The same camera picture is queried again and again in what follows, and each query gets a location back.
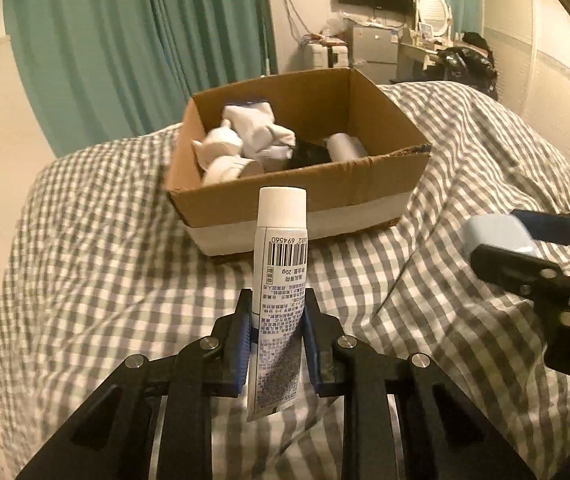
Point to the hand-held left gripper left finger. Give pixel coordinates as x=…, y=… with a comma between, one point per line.
x=242, y=355

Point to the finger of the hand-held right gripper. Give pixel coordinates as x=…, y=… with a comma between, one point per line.
x=510, y=265
x=550, y=227

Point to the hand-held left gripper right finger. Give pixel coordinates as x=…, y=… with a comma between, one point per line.
x=315, y=355

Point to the white barcode tube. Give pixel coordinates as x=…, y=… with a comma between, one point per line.
x=280, y=260

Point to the cardboard box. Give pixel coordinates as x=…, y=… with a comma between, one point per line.
x=285, y=190

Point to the white grey cloth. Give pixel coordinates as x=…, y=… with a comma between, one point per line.
x=222, y=171

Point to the black round plastic holder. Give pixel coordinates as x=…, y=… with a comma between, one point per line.
x=305, y=155

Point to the white cylindrical bottle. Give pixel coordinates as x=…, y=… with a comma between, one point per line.
x=345, y=147

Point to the grey checkered bed sheet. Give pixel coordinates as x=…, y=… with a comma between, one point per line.
x=115, y=260

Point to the black bag on chair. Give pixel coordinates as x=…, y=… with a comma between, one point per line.
x=470, y=65

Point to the wooden dressing table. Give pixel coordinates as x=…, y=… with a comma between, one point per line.
x=407, y=57

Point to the white oval mirror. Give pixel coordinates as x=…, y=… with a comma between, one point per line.
x=435, y=10

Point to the silver small fridge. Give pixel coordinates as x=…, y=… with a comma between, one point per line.
x=372, y=45

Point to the white suitcase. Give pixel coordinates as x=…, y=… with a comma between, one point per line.
x=317, y=55

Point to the clear plastic bag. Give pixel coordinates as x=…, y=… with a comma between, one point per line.
x=334, y=24

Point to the wide green curtain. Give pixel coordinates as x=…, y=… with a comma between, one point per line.
x=115, y=35

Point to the small photo frame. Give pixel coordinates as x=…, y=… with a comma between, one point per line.
x=425, y=30

